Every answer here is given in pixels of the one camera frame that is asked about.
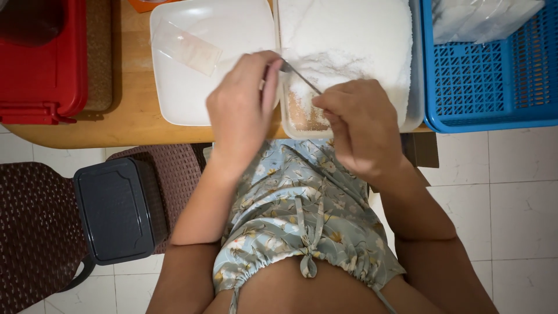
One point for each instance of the person's right hand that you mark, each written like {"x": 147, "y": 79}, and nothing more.
{"x": 366, "y": 126}

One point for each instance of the person's left hand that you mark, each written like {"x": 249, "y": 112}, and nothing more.
{"x": 237, "y": 113}

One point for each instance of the metal spoon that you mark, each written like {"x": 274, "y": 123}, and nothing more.
{"x": 301, "y": 78}

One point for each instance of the white square plate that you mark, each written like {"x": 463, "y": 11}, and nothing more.
{"x": 187, "y": 96}

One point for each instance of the brown wooden table leg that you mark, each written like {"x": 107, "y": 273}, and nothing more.
{"x": 420, "y": 148}

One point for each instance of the translucent plastic tub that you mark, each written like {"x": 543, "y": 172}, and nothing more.
{"x": 417, "y": 87}

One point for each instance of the clear plastic bag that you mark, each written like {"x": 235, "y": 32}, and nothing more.
{"x": 187, "y": 49}

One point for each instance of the white powder heap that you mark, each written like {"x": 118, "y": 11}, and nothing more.
{"x": 348, "y": 39}

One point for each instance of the floral blue garment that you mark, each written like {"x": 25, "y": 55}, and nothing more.
{"x": 296, "y": 218}

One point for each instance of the blue plastic basket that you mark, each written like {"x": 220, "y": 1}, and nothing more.
{"x": 479, "y": 87}

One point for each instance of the orange plastic item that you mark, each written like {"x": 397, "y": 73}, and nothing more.
{"x": 144, "y": 4}

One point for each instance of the brown cork board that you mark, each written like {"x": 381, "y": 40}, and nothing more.
{"x": 98, "y": 52}

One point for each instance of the pile of clear plastic bags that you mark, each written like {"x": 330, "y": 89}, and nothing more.
{"x": 479, "y": 19}

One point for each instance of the dark grey plastic container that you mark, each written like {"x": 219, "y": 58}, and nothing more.
{"x": 113, "y": 209}

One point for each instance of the red plastic box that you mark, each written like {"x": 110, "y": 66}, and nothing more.
{"x": 43, "y": 65}

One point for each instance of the brown woven chair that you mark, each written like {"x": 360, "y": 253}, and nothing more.
{"x": 35, "y": 226}

